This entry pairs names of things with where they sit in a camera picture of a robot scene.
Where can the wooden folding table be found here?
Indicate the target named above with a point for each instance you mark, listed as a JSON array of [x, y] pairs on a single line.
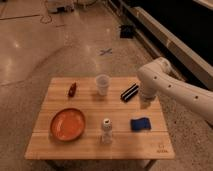
[[154, 144]]

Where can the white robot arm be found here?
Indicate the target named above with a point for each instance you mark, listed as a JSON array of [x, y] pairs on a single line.
[[154, 77]]

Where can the black object on floor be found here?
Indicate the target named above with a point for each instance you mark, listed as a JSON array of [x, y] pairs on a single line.
[[126, 31]]

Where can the black white striped box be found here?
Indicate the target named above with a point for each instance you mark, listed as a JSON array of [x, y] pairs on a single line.
[[129, 93]]

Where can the small red brown bottle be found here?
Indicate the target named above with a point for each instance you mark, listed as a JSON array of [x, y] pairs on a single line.
[[72, 90]]

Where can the clear plastic cup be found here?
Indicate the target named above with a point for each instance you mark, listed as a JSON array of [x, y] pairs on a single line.
[[102, 83]]

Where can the orange plate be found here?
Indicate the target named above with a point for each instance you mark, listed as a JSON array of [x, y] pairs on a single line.
[[68, 124]]

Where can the blue sponge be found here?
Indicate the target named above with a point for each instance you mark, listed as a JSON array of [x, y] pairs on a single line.
[[140, 124]]

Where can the clear bottle white cap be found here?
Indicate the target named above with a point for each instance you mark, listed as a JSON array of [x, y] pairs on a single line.
[[106, 127]]

